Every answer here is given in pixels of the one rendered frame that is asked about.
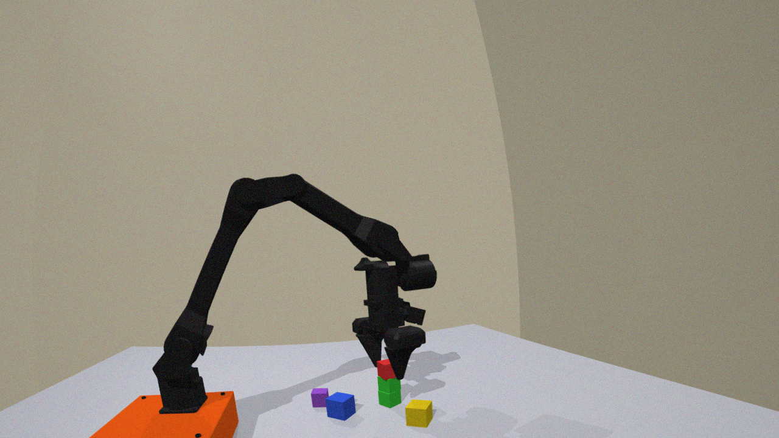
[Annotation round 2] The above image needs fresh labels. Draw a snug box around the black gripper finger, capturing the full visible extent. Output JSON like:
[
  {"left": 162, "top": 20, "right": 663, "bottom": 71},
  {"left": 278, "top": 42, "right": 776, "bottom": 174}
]
[
  {"left": 355, "top": 333, "right": 384, "bottom": 367},
  {"left": 385, "top": 344, "right": 421, "bottom": 380}
]

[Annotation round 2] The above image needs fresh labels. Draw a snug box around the blue block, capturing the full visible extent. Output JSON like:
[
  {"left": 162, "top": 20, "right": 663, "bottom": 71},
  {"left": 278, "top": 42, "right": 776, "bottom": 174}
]
[{"left": 325, "top": 392, "right": 356, "bottom": 421}]

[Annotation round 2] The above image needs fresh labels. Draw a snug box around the green cube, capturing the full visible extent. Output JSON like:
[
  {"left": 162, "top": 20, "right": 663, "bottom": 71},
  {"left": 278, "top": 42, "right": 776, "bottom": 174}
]
[
  {"left": 377, "top": 376, "right": 401, "bottom": 394},
  {"left": 378, "top": 389, "right": 401, "bottom": 408}
]

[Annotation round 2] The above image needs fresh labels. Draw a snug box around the yellow cube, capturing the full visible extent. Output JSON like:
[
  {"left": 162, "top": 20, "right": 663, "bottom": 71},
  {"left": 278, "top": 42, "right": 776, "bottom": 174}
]
[{"left": 405, "top": 399, "right": 433, "bottom": 428}]

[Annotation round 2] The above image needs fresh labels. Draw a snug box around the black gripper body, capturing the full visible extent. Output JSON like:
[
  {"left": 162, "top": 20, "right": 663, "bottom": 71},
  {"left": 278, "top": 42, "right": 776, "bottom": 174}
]
[{"left": 352, "top": 293, "right": 426, "bottom": 349}]

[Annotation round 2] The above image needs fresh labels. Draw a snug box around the purple block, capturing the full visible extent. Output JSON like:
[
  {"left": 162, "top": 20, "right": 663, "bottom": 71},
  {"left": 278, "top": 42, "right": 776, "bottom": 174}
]
[{"left": 311, "top": 388, "right": 329, "bottom": 408}]

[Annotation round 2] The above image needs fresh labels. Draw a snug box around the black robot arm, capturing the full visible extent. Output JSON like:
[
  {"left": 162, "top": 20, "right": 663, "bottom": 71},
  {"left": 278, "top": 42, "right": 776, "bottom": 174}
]
[{"left": 152, "top": 173, "right": 437, "bottom": 414}]

